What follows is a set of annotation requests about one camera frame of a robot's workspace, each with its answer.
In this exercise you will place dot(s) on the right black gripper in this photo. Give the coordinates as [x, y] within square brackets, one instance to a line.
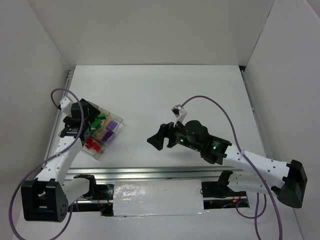
[170, 137]

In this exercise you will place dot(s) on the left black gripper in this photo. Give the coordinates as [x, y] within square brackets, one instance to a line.
[88, 116]

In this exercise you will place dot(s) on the red rounded lego brick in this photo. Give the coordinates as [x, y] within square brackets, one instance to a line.
[89, 143]

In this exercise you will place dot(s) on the green long lego brick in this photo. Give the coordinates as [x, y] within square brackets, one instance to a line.
[96, 124]

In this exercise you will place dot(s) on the small purple square lego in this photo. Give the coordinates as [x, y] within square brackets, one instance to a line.
[107, 135]

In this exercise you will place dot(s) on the purple rounded lego brick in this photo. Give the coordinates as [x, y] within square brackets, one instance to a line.
[111, 125]

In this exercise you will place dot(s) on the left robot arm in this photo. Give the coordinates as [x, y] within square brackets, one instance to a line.
[47, 197]

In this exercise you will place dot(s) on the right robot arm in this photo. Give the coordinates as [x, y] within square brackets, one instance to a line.
[287, 180]

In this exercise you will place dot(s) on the amber plastic container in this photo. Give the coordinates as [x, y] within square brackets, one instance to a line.
[104, 122]

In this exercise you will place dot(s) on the long clear plastic container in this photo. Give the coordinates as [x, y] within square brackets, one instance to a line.
[68, 147]

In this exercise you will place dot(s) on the purple butterfly lego piece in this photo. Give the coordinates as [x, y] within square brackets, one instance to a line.
[101, 136]

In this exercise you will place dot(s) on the small clear plastic container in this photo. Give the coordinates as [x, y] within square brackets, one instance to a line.
[120, 124]

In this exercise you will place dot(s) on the white foam board cover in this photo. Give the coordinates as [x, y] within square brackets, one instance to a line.
[158, 198]

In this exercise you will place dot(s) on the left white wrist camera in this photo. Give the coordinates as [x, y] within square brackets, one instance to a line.
[65, 104]

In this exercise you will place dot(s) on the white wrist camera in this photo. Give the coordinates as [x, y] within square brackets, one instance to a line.
[65, 104]
[180, 113]

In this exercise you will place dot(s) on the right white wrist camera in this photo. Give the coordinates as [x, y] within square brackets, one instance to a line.
[180, 113]

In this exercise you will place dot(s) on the aluminium front rail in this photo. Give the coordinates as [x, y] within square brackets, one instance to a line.
[157, 173]

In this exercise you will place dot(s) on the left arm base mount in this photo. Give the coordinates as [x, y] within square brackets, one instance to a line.
[100, 197]

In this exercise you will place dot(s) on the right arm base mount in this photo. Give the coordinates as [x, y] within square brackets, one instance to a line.
[217, 195]

